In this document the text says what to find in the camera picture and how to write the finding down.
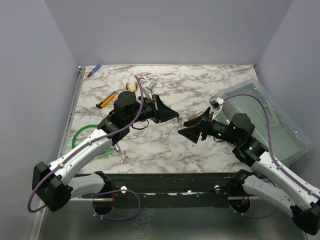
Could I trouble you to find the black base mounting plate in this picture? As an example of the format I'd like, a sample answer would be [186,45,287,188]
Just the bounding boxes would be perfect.
[83,171,245,209]

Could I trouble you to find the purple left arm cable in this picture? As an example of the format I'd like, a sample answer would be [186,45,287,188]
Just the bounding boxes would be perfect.
[26,75,146,214]

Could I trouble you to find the yellow black utility knife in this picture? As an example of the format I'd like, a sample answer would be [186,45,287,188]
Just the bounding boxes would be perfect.
[95,91,117,109]

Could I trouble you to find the aluminium rail frame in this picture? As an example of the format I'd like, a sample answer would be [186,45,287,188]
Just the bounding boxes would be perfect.
[28,66,87,240]

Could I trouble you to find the yellow black pliers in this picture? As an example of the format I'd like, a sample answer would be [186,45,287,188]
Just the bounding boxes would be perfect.
[125,82,139,93]

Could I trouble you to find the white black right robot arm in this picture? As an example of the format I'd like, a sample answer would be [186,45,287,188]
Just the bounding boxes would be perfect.
[178,109,320,235]

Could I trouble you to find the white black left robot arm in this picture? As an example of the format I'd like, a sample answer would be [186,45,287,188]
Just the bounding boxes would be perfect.
[31,91,179,212]

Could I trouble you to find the brass padlock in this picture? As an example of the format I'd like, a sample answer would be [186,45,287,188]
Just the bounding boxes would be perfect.
[188,114,197,120]

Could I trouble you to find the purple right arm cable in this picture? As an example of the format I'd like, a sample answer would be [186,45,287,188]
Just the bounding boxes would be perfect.
[223,93,320,201]

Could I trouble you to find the small wing bolt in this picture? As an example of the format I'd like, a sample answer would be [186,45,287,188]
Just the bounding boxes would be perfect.
[120,150,128,164]

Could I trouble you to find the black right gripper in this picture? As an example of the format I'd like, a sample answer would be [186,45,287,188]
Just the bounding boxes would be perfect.
[178,107,240,145]

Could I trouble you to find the blue red screwdriver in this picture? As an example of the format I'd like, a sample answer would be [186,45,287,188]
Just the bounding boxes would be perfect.
[86,64,102,78]

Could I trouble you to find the clear plastic storage box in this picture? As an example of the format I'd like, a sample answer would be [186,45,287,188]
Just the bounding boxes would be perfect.
[216,79,314,166]

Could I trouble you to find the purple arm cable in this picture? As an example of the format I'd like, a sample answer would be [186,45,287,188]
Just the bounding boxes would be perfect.
[26,75,146,214]
[223,93,320,201]

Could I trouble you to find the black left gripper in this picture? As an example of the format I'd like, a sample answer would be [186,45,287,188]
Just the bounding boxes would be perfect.
[126,94,180,125]

